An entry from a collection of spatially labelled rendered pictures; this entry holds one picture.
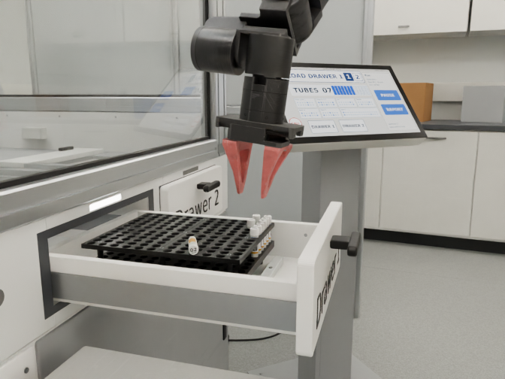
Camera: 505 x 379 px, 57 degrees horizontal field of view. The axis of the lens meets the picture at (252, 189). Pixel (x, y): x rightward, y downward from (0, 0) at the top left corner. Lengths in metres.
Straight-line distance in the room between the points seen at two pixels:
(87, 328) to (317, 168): 0.99
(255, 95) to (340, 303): 1.22
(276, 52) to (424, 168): 3.01
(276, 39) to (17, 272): 0.41
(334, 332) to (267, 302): 1.22
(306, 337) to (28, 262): 0.34
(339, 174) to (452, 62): 2.76
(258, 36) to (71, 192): 0.32
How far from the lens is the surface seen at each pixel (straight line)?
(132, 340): 0.87
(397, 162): 3.54
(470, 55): 4.22
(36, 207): 0.62
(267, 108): 0.58
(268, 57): 0.57
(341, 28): 2.29
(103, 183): 0.73
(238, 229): 0.70
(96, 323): 0.76
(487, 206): 3.59
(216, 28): 0.62
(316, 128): 1.39
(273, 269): 0.68
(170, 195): 0.88
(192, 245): 0.59
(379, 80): 1.68
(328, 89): 1.53
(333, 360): 1.80
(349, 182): 1.59
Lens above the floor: 1.09
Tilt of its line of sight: 11 degrees down
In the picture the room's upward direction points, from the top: straight up
